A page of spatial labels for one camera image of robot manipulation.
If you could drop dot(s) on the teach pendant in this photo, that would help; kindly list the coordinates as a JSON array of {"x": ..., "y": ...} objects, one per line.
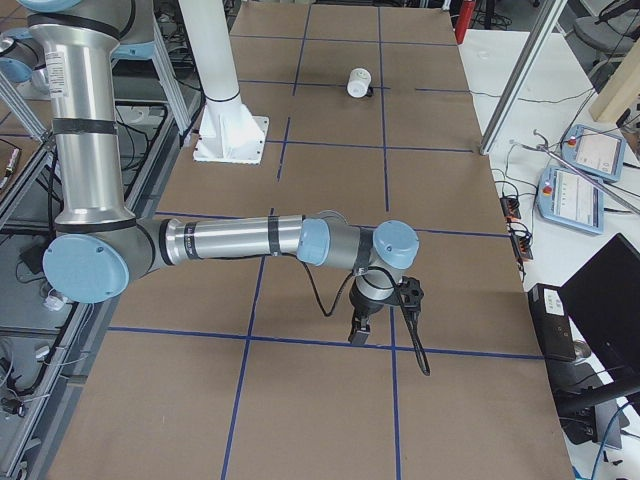
[
  {"x": 568, "y": 199},
  {"x": 594, "y": 151}
]

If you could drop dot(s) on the black monitor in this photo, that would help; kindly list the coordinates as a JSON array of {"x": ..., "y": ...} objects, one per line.
[{"x": 602, "y": 300}]

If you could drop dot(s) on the aluminium frame post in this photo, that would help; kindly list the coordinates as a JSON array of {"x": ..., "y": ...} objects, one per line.
[{"x": 543, "y": 27}]

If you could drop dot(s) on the lower teach pendant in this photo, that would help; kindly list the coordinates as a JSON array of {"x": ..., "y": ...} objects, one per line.
[{"x": 568, "y": 199}]

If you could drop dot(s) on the aluminium frame rail left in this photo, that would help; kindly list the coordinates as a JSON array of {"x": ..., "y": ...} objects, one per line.
[{"x": 169, "y": 84}]

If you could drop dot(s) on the white mug black handle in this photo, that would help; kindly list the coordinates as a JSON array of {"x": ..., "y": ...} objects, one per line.
[{"x": 359, "y": 83}]

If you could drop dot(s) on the black computer box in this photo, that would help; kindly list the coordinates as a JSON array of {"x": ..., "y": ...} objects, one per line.
[{"x": 551, "y": 323}]

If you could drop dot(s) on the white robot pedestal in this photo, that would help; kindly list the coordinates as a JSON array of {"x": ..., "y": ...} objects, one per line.
[{"x": 228, "y": 132}]

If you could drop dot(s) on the wooden beam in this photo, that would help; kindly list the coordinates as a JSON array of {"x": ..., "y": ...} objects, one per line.
[{"x": 621, "y": 90}]

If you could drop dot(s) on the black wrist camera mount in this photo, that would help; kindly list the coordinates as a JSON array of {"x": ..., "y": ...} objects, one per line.
[{"x": 411, "y": 293}]

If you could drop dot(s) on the red fire extinguisher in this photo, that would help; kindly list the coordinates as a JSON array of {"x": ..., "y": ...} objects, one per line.
[{"x": 463, "y": 20}]

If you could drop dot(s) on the upper teach pendant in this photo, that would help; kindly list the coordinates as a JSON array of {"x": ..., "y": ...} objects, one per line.
[{"x": 594, "y": 151}]

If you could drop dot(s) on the orange black connector strip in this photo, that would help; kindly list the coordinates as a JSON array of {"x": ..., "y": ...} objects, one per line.
[{"x": 520, "y": 235}]

